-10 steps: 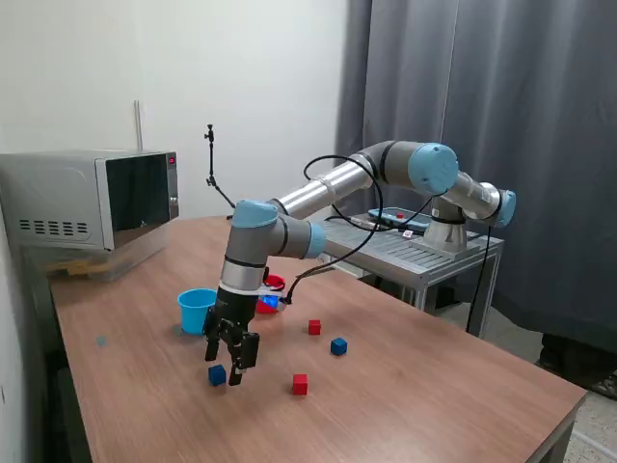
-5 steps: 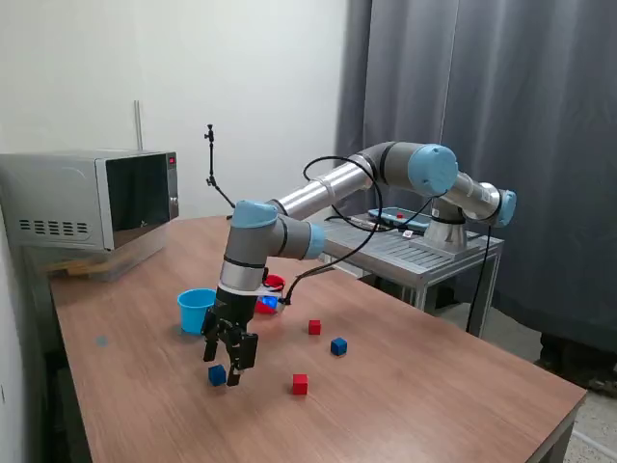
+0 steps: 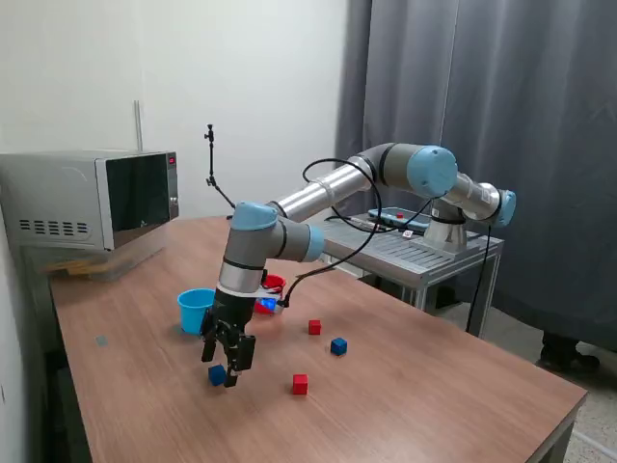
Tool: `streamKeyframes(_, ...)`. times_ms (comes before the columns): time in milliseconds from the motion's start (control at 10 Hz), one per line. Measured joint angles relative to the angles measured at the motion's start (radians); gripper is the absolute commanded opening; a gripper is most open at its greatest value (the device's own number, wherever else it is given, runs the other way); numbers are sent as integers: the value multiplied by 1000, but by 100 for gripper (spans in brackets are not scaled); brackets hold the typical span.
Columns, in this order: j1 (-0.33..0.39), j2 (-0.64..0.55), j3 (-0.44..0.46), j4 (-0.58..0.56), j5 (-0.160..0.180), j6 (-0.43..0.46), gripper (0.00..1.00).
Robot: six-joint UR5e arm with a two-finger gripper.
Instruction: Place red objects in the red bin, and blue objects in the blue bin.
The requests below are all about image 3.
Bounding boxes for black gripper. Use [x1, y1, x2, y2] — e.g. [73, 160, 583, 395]
[201, 287, 256, 388]

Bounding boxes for blue teach pendant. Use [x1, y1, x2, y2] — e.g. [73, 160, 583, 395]
[367, 205, 430, 231]

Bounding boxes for silver microwave oven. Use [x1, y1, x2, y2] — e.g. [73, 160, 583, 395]
[0, 150, 180, 253]

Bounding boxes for grey curtain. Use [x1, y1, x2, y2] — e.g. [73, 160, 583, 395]
[332, 0, 617, 348]

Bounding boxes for white wall pipe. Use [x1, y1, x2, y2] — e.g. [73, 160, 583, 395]
[133, 99, 144, 151]

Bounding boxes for black cable with metal plug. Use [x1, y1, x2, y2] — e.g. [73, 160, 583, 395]
[323, 215, 401, 232]

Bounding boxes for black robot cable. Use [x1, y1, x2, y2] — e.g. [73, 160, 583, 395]
[279, 157, 494, 334]

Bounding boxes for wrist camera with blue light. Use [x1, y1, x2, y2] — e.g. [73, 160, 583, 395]
[255, 293, 286, 315]

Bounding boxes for blue plastic bin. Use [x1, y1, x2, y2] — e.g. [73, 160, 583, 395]
[176, 287, 217, 336]

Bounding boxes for grey metal robot stand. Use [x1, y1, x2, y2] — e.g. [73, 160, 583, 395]
[292, 211, 505, 339]

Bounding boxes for white floor cable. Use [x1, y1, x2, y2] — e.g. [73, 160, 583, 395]
[572, 430, 617, 457]

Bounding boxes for wooden blocks under microwave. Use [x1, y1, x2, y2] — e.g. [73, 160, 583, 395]
[40, 259, 115, 281]

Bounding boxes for red plastic bin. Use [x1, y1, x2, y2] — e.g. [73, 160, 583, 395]
[253, 274, 287, 315]

